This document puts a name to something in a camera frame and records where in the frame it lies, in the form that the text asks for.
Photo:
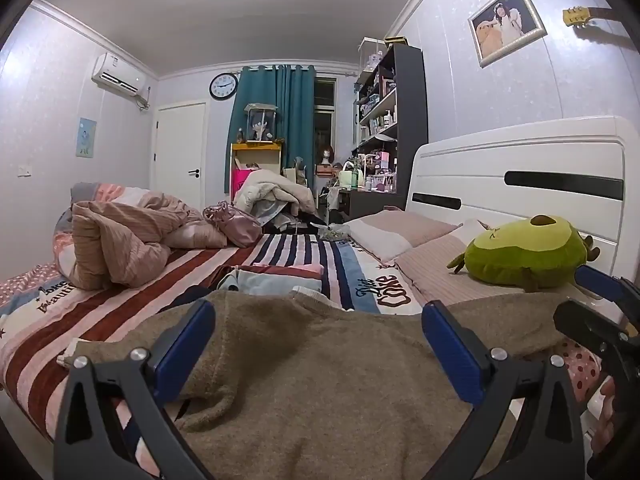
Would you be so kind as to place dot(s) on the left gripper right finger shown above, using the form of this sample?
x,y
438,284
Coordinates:
x,y
546,442

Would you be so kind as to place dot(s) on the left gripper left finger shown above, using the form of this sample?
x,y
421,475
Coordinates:
x,y
89,441

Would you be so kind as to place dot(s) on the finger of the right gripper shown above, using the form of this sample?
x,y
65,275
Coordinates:
x,y
617,350
619,291

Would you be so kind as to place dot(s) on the brown knitted sweater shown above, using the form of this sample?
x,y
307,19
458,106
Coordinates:
x,y
291,387

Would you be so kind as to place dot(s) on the beige clothes pile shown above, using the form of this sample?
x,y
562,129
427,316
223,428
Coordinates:
x,y
265,194

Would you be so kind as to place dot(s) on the person's right hand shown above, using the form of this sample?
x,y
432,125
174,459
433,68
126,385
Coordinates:
x,y
605,429

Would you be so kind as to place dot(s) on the green avocado plush toy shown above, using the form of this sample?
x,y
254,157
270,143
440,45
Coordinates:
x,y
537,253

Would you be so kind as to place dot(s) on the striped bed blanket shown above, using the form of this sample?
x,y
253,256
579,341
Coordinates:
x,y
42,313

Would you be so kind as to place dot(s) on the white bed headboard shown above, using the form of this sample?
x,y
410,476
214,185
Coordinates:
x,y
585,170

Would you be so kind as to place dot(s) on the near pink pillow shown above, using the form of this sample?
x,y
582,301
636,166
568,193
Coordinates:
x,y
425,267

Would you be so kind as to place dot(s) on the pink pillow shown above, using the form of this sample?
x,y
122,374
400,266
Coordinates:
x,y
425,267
391,232

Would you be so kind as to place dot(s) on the pink crumpled quilt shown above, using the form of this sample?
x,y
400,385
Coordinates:
x,y
112,234

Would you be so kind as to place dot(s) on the light blue folded garment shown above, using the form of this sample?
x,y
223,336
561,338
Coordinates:
x,y
264,280

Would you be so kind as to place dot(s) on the pink shiny handbag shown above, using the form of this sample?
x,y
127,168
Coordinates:
x,y
242,229

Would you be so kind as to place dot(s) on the far pink pillow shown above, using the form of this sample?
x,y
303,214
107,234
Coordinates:
x,y
391,232

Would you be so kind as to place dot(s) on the yellow guitar headstock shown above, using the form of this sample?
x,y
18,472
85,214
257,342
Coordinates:
x,y
580,16

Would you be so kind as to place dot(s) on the white door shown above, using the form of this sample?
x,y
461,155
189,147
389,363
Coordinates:
x,y
178,152

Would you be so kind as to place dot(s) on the yellow white cabinet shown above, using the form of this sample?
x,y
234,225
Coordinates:
x,y
249,156

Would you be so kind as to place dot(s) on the black bookshelf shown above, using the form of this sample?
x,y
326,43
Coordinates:
x,y
391,107

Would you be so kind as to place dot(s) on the wig mannequin head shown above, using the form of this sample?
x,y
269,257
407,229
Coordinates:
x,y
325,156

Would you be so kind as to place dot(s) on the figure display case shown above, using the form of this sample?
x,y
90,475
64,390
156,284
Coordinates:
x,y
260,122

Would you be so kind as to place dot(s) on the white air conditioner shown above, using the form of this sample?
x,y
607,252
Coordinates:
x,y
112,72

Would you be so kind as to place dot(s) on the teal curtain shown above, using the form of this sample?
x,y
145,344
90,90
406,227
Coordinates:
x,y
291,89

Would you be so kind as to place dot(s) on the blue wall poster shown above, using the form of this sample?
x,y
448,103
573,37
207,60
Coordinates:
x,y
86,134

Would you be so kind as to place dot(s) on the framed photo on wall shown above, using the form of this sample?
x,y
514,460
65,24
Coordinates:
x,y
502,27

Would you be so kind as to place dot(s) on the round wall clock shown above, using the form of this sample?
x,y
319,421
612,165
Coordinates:
x,y
223,86

